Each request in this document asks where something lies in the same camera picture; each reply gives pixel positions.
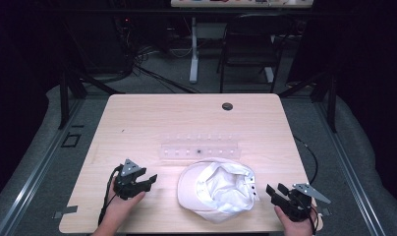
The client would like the black metal stand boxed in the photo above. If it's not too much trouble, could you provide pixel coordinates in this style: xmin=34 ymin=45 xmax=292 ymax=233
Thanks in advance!
xmin=278 ymin=70 xmax=338 ymax=134
xmin=57 ymin=19 xmax=126 ymax=130

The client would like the person's left hand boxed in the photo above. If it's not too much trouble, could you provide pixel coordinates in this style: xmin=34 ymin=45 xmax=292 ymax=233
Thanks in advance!
xmin=98 ymin=179 xmax=147 ymax=231

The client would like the grey tape strip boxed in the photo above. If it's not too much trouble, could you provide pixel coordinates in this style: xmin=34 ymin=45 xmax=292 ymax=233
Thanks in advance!
xmin=51 ymin=205 xmax=80 ymax=220

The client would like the black tape square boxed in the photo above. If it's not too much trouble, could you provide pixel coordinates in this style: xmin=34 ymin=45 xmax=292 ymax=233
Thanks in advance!
xmin=60 ymin=132 xmax=83 ymax=148

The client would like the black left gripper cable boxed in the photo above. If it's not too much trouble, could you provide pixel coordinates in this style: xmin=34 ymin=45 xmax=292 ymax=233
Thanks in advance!
xmin=97 ymin=164 xmax=124 ymax=227

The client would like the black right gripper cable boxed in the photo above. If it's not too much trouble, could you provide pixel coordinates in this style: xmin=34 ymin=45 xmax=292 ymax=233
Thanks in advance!
xmin=292 ymin=135 xmax=319 ymax=185

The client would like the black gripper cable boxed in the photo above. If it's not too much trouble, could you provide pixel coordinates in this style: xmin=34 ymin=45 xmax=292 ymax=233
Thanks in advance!
xmin=292 ymin=135 xmax=319 ymax=185
xmin=97 ymin=164 xmax=124 ymax=227

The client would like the white baseball cap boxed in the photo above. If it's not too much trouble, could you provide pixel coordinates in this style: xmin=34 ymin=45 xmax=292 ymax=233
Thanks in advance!
xmin=177 ymin=157 xmax=260 ymax=225

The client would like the person's right hand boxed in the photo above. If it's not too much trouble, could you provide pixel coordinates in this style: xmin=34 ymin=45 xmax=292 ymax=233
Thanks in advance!
xmin=273 ymin=205 xmax=319 ymax=236

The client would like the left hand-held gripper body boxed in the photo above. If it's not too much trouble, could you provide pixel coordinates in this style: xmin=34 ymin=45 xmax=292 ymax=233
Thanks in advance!
xmin=113 ymin=158 xmax=147 ymax=202

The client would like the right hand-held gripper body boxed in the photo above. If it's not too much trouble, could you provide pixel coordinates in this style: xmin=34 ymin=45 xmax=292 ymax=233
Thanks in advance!
xmin=273 ymin=182 xmax=332 ymax=222

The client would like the bundle of black floor cables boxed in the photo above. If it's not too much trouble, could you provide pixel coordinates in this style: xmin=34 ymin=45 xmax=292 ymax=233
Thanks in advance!
xmin=114 ymin=16 xmax=200 ymax=95

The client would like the clear acrylic peg rack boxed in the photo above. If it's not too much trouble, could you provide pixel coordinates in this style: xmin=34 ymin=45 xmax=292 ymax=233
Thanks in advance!
xmin=159 ymin=132 xmax=242 ymax=162

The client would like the black chair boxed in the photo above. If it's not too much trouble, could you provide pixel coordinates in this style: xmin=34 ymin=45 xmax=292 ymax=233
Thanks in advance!
xmin=216 ymin=13 xmax=294 ymax=94

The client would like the light background desk top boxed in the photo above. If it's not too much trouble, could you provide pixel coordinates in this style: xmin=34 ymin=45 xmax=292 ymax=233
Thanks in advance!
xmin=170 ymin=0 xmax=314 ymax=9

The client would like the white desk leg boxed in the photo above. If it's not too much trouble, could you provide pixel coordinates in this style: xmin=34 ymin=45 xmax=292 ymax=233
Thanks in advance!
xmin=189 ymin=16 xmax=200 ymax=85
xmin=263 ymin=66 xmax=275 ymax=84

